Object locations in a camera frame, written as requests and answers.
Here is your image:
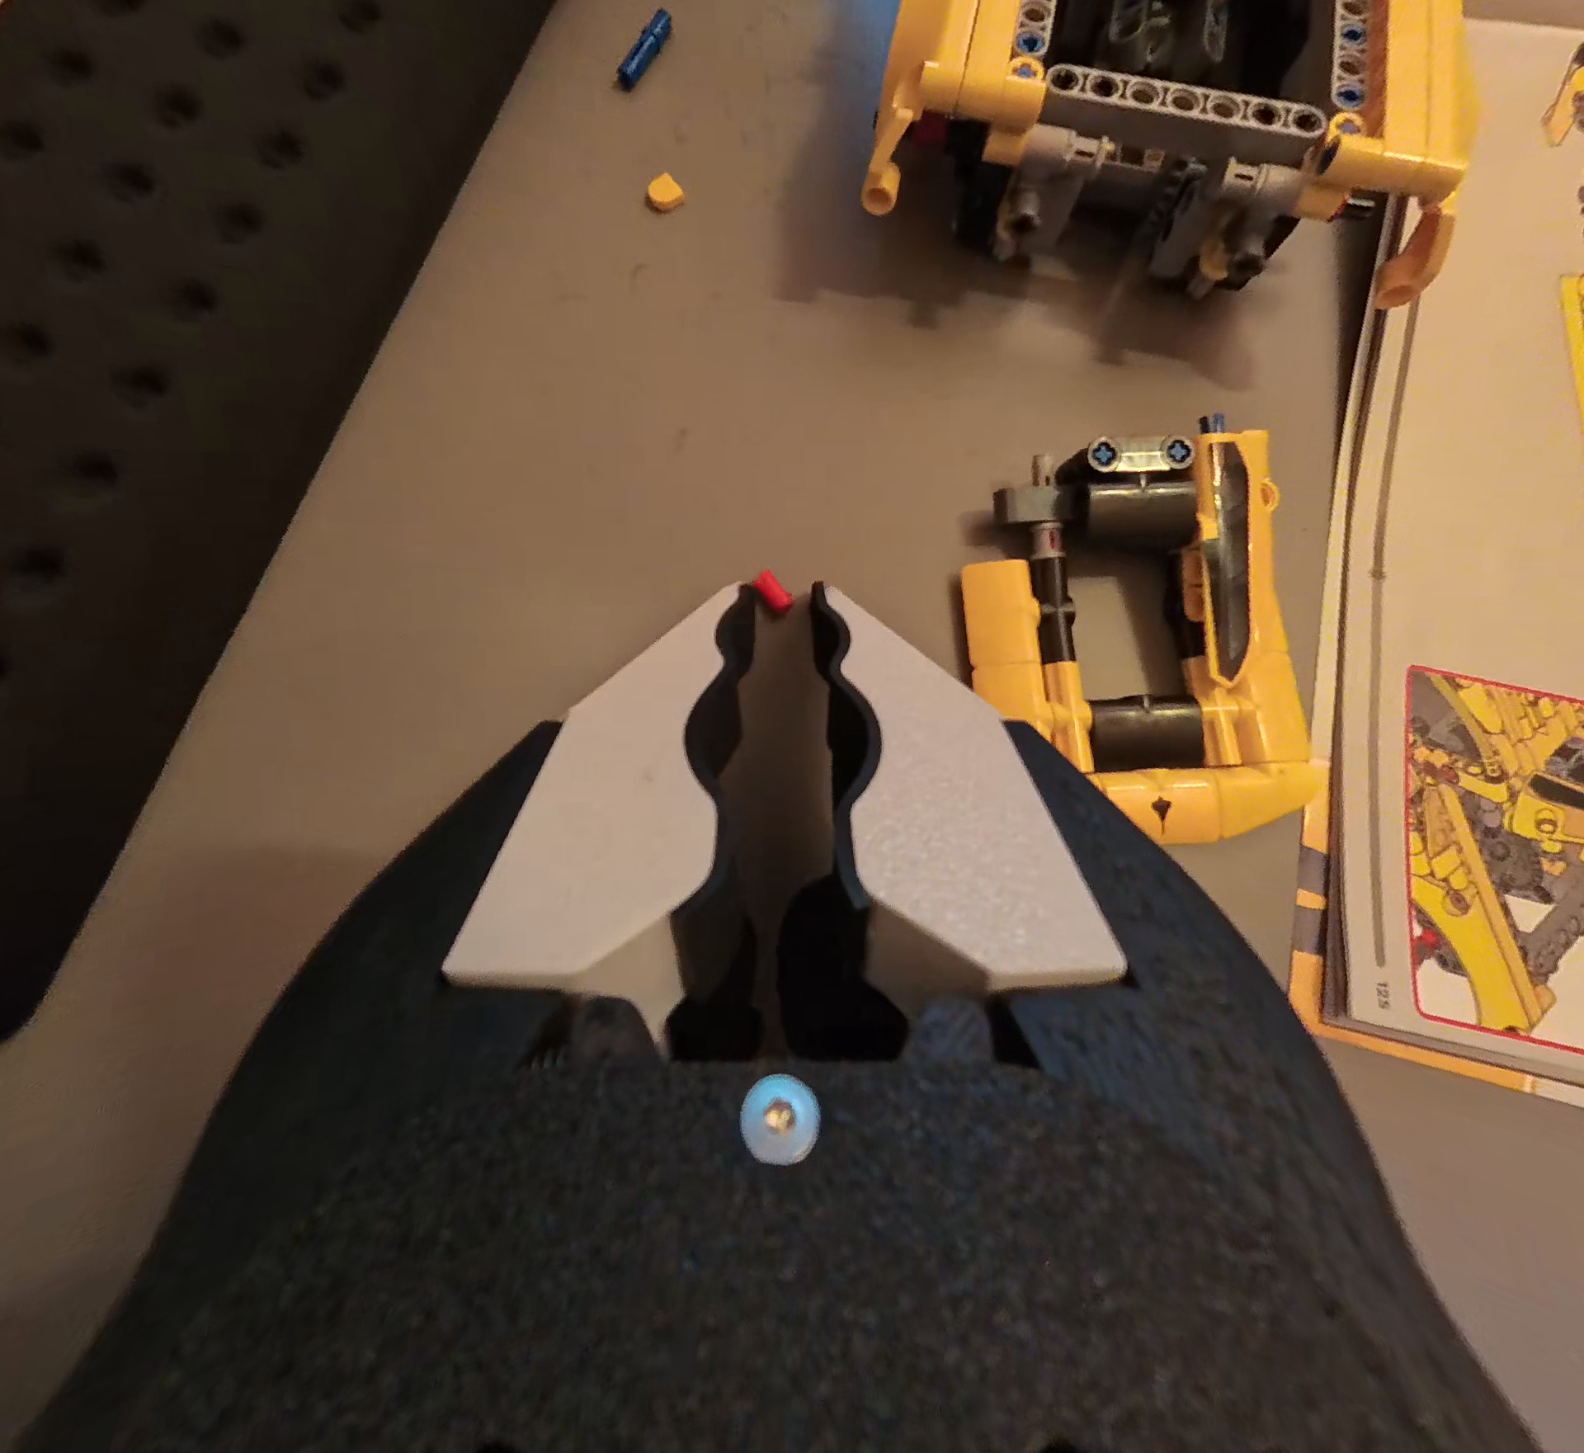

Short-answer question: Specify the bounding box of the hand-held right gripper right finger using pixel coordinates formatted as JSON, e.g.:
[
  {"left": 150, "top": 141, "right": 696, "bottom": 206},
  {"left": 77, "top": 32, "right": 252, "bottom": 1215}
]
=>
[{"left": 811, "top": 581, "right": 1129, "bottom": 1017}]

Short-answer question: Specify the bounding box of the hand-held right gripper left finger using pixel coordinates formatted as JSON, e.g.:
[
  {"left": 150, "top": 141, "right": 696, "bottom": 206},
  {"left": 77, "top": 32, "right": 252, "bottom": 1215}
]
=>
[{"left": 443, "top": 584, "right": 759, "bottom": 1037}]

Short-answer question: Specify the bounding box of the yellow brick subassembly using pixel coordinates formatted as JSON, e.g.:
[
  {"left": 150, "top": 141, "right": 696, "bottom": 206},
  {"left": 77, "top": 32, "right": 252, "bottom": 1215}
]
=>
[{"left": 959, "top": 406, "right": 1327, "bottom": 849}]

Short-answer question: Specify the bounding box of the yellow brick car model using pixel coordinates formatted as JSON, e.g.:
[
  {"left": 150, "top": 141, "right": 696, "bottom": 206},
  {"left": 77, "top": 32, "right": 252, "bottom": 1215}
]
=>
[{"left": 862, "top": 0, "right": 1500, "bottom": 310}]

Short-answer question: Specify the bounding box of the grey desk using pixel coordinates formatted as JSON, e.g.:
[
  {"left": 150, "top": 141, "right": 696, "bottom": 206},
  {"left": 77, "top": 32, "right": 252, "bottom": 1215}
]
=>
[{"left": 0, "top": 0, "right": 1584, "bottom": 1453}]

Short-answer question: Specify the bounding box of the open instruction booklet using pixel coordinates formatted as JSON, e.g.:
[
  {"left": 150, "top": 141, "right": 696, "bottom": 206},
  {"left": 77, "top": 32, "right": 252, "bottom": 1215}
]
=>
[{"left": 1287, "top": 17, "right": 1584, "bottom": 1095}]

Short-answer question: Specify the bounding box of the black studded mat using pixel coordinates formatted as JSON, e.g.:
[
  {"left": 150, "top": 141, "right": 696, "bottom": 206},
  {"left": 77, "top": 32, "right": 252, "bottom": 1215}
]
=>
[{"left": 0, "top": 0, "right": 621, "bottom": 1040}]

